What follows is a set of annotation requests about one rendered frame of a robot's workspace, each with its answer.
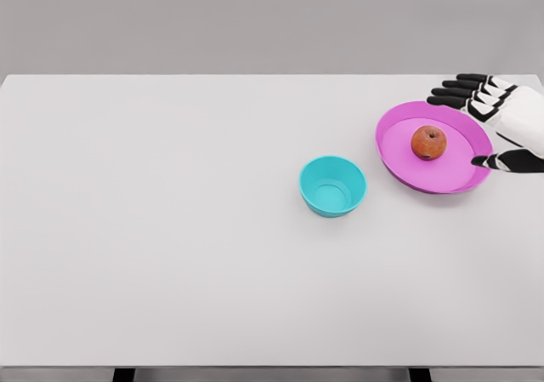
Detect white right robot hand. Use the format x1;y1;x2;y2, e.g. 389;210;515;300
426;72;544;174

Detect red apple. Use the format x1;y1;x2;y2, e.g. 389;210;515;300
410;125;448;162

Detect pink plate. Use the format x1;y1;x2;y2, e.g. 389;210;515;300
374;100;495;195

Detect blue bowl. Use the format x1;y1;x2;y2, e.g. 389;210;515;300
298;156;367;219

